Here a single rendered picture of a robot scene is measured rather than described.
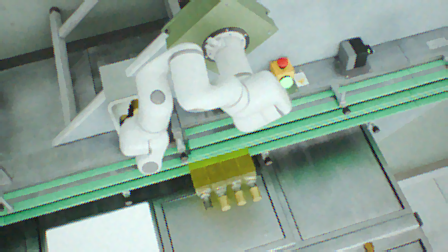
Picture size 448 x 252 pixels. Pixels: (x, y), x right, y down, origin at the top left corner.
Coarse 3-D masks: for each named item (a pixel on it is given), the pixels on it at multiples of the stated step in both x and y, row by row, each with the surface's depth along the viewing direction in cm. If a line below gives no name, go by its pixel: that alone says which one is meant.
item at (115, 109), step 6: (132, 96) 170; (114, 102) 169; (120, 102) 170; (126, 102) 182; (108, 108) 170; (114, 108) 179; (120, 108) 184; (126, 108) 185; (114, 114) 176; (120, 114) 187; (126, 114) 188; (114, 120) 176; (120, 126) 185
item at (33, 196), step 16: (416, 96) 199; (368, 112) 197; (304, 128) 194; (256, 144) 192; (128, 160) 191; (176, 160) 190; (192, 160) 189; (80, 176) 188; (96, 176) 188; (112, 176) 188; (128, 176) 187; (16, 192) 186; (32, 192) 186; (48, 192) 186; (64, 192) 185; (80, 192) 185; (16, 208) 183
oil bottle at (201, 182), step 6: (192, 162) 191; (198, 162) 191; (192, 168) 189; (198, 168) 189; (204, 168) 189; (192, 174) 188; (198, 174) 188; (204, 174) 188; (198, 180) 187; (204, 180) 186; (198, 186) 185; (204, 186) 185; (210, 186) 186; (198, 192) 185; (204, 192) 185; (210, 192) 186
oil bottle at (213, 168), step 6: (216, 156) 192; (204, 162) 191; (210, 162) 190; (216, 162) 190; (210, 168) 189; (216, 168) 189; (210, 174) 188; (216, 174) 188; (222, 174) 187; (210, 180) 187; (216, 180) 186; (222, 180) 186; (216, 186) 185; (222, 186) 185; (216, 192) 187
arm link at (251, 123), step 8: (264, 112) 142; (272, 112) 142; (232, 120) 147; (240, 120) 144; (248, 120) 144; (256, 120) 143; (264, 120) 144; (272, 120) 145; (240, 128) 146; (248, 128) 145; (256, 128) 146
